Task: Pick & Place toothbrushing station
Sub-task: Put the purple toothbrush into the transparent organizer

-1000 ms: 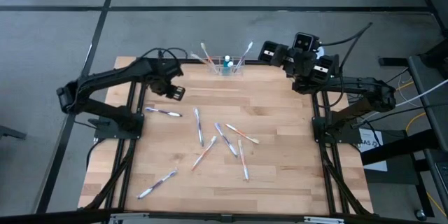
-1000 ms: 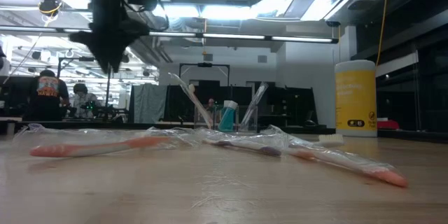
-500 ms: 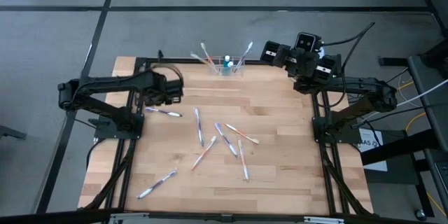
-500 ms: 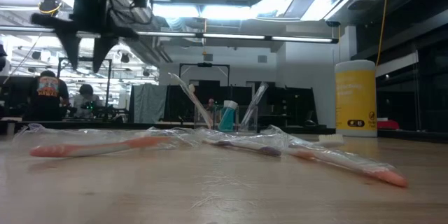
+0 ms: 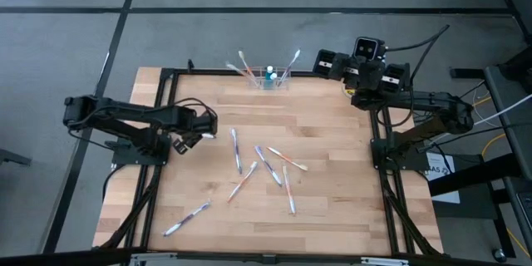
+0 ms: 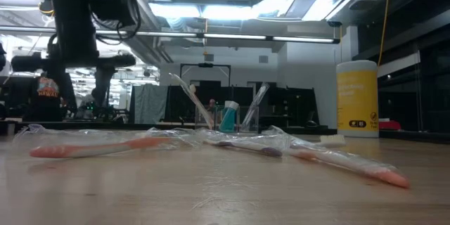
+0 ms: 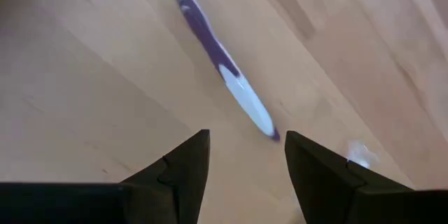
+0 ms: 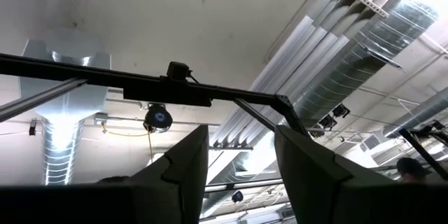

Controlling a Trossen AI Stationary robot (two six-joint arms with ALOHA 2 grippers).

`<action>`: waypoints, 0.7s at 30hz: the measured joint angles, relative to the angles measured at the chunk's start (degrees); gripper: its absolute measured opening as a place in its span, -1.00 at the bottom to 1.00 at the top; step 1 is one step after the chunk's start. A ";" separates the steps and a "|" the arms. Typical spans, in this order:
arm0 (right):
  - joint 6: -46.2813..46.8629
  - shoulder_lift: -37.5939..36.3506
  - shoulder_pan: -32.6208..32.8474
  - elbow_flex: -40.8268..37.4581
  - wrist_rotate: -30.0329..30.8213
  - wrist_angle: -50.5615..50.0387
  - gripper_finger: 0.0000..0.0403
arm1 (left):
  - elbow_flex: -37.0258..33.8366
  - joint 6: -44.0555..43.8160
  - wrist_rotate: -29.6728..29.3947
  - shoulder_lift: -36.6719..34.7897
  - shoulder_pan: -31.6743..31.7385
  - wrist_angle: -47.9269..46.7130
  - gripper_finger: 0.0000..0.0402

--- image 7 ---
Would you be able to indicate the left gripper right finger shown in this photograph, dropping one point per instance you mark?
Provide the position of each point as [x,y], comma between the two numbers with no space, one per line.
[343,196]

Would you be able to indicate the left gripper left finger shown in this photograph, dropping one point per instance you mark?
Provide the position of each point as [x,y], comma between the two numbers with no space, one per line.
[157,196]

